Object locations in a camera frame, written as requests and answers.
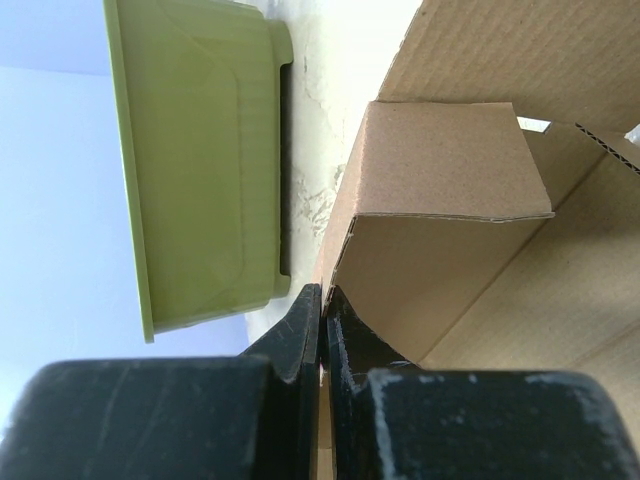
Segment brown cardboard box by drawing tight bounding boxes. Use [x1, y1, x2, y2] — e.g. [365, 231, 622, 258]
[317, 1, 639, 479]

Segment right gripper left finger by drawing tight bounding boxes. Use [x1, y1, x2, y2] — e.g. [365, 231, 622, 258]
[1, 284, 320, 479]

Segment green plastic basket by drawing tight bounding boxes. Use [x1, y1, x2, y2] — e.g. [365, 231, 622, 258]
[104, 1, 294, 342]

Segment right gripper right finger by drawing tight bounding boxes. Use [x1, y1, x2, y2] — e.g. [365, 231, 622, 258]
[326, 289, 639, 479]

